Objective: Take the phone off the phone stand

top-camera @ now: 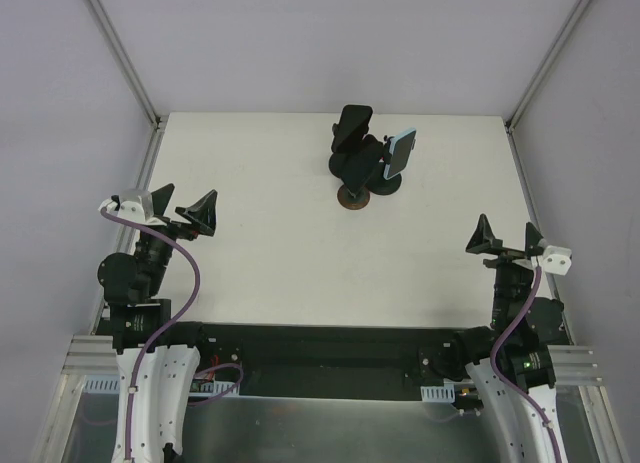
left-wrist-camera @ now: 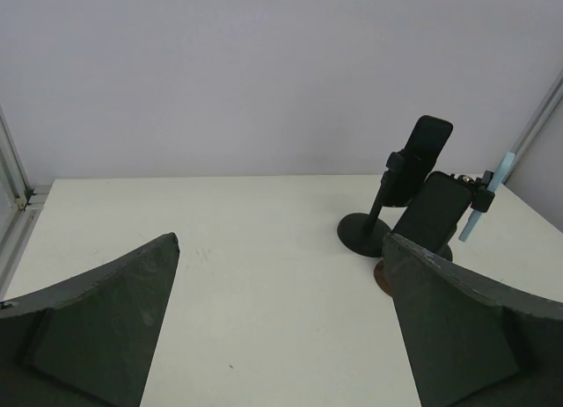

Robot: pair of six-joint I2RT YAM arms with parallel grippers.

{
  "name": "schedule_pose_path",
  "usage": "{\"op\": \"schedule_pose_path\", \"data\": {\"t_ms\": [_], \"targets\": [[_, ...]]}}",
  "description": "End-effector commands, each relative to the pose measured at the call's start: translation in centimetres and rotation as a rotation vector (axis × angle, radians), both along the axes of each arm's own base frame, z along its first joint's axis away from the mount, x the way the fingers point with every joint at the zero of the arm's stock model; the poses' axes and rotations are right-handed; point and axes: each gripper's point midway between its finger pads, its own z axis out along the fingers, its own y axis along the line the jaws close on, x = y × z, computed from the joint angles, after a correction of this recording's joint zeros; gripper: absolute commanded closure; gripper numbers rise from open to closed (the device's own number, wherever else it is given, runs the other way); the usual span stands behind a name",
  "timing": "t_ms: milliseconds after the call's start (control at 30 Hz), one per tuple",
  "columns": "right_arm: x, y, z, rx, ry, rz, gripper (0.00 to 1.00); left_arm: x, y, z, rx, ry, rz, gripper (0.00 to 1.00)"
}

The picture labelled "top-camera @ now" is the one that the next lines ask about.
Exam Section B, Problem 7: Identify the brown-base phone stand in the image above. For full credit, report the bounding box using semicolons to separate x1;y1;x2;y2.
337;184;370;211

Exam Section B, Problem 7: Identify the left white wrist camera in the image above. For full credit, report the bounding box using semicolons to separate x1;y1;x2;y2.
99;189;154;225

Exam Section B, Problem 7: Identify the left white cable duct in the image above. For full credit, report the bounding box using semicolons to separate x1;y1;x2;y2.
83;375;240;399

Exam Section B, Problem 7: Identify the right white cable duct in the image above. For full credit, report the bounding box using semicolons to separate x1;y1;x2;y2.
420;384;456;404

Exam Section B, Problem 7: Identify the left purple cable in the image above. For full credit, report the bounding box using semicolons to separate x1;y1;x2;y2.
100;206;246;463

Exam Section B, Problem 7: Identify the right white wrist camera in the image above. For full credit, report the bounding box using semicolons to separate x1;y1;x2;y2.
537;245;572;276

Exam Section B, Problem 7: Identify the aluminium frame post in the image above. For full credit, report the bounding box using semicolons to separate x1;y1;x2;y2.
503;0;604;134
83;0;166;130

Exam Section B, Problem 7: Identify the black round-base phone stand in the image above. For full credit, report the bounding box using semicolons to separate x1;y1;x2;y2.
366;136;402;196

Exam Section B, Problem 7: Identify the left aluminium frame post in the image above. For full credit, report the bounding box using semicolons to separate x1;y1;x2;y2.
83;0;166;130

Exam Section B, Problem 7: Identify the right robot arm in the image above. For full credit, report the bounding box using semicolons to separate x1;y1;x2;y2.
419;215;572;462

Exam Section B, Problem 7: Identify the black phone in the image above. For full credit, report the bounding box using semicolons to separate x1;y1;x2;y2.
331;104;373;153
341;135;384;193

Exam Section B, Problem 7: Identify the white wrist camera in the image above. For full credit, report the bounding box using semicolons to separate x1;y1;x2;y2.
99;189;154;225
537;245;572;276

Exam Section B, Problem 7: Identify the light blue phone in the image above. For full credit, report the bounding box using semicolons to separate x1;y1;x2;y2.
383;128;417;180

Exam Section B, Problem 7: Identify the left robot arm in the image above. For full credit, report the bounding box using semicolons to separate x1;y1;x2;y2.
97;184;218;462

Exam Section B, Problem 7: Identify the rear black phone stand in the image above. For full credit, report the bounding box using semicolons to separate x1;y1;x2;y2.
328;123;352;178

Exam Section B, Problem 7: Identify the white cable duct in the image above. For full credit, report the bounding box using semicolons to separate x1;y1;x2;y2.
83;375;240;399
420;384;456;404

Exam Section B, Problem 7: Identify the right aluminium frame post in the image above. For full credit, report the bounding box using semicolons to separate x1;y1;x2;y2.
503;0;604;134

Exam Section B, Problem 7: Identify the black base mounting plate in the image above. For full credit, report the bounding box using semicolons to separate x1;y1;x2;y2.
159;322;498;401

